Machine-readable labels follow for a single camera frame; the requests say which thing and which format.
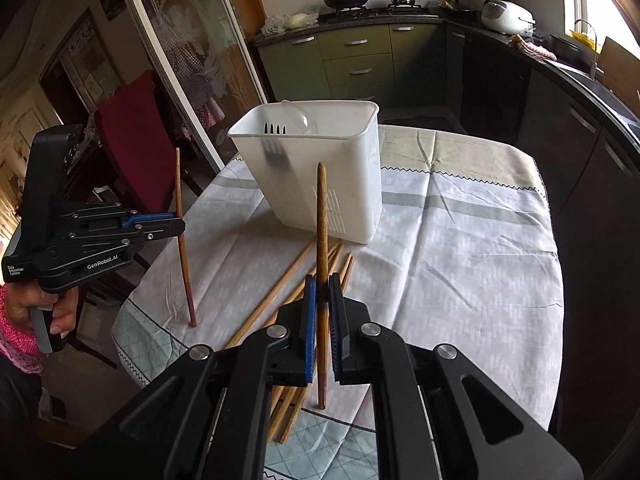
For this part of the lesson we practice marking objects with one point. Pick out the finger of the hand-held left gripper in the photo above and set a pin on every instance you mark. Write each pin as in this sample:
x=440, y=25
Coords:
x=165, y=230
x=150, y=219

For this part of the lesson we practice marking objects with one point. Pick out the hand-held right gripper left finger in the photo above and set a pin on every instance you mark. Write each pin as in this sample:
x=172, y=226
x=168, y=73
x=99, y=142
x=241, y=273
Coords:
x=310, y=330

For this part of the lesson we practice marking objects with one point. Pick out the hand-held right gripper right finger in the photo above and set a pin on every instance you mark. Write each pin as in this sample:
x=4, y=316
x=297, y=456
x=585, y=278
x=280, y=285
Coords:
x=334, y=330

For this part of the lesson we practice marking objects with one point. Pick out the long brown chopstick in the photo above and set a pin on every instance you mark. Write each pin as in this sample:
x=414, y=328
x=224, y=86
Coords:
x=186, y=270
x=322, y=220

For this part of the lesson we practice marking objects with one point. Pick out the bunch of wooden chopsticks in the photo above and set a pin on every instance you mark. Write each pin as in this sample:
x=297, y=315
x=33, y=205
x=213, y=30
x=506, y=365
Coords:
x=285, y=415

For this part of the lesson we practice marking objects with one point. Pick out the white plastic utensil holder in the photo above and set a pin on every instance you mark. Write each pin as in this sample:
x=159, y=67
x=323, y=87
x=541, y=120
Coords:
x=350, y=185

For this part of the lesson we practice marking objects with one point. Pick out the person's left forearm pink sleeve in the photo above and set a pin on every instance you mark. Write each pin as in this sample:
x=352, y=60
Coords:
x=20, y=350

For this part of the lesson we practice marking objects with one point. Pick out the person's left hand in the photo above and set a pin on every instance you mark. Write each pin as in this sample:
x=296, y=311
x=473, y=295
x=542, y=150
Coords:
x=65, y=310

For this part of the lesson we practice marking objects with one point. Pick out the chair with red cover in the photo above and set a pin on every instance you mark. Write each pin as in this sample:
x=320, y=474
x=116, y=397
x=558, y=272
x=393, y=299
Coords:
x=135, y=150

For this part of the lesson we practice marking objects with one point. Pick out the metal fork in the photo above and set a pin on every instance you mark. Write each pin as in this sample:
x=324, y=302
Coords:
x=274, y=152

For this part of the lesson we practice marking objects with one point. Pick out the patterned tablecloth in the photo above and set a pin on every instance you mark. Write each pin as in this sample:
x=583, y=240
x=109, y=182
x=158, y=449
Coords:
x=450, y=260

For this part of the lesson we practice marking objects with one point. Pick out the clear plastic spoon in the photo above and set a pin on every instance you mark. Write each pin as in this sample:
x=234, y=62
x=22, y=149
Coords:
x=297, y=117

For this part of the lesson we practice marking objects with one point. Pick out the dark framed picture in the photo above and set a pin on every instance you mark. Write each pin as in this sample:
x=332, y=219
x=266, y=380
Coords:
x=112, y=2

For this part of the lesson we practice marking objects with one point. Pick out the frosted glass sliding door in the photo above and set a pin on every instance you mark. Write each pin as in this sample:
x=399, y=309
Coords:
x=200, y=35

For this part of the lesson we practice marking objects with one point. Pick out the white plastic bag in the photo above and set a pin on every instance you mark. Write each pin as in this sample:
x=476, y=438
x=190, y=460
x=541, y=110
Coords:
x=274, y=26

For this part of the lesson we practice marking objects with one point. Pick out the green kitchen cabinets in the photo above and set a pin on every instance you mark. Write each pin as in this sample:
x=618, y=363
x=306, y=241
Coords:
x=350, y=70

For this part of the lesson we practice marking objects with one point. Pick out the clear bag with pale food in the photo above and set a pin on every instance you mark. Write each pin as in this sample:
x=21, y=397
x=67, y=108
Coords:
x=300, y=20

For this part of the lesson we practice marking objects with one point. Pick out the dark kitchen cabinets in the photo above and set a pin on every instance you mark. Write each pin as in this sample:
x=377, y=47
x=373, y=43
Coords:
x=500, y=85

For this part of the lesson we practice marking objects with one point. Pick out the gas stove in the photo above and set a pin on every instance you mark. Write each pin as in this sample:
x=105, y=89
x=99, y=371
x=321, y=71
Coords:
x=380, y=12

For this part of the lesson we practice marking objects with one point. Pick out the black frying pan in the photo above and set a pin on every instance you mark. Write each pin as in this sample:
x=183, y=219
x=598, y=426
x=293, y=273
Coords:
x=457, y=8

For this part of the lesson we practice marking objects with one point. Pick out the pink cloth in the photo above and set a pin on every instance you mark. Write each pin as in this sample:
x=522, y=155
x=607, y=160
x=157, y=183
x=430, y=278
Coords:
x=530, y=46

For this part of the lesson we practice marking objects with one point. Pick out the white rice cooker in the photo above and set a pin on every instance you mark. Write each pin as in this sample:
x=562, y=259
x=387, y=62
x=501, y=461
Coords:
x=505, y=15

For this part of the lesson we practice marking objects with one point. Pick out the steel kitchen sink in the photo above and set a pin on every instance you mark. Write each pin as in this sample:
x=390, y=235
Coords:
x=610, y=100

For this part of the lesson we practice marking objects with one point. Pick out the chrome kitchen faucet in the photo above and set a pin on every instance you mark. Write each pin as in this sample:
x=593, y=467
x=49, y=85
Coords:
x=594, y=55

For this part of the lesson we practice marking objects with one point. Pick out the yellow sponge rack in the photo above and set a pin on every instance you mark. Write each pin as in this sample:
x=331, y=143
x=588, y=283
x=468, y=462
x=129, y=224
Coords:
x=585, y=39

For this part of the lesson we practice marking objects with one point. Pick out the brown cutting board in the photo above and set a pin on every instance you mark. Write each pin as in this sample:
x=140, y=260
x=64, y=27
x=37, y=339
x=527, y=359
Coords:
x=620, y=70

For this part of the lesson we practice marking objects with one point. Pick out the wall poster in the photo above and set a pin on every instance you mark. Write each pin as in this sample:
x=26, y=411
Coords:
x=92, y=65

